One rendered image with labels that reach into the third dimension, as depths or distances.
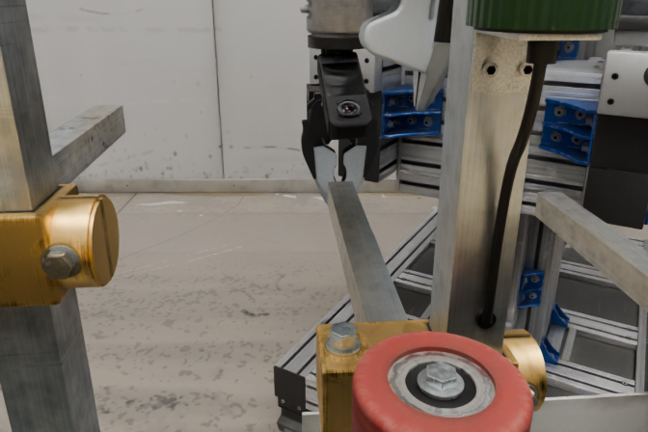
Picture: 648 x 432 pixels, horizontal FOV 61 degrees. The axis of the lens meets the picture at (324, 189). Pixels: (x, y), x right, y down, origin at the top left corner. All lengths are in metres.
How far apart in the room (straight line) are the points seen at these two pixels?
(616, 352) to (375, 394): 1.40
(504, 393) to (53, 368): 0.24
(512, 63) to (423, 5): 0.11
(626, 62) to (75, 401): 0.79
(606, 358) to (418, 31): 1.31
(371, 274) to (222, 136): 2.68
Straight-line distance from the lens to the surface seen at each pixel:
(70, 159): 0.48
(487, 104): 0.29
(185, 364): 1.82
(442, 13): 0.37
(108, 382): 1.81
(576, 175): 1.06
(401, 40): 0.38
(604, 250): 0.59
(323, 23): 0.61
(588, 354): 1.60
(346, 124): 0.55
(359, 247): 0.49
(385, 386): 0.26
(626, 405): 0.48
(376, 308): 0.40
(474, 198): 0.30
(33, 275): 0.31
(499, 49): 0.28
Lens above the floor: 1.07
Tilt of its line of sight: 20 degrees down
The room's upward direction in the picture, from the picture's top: straight up
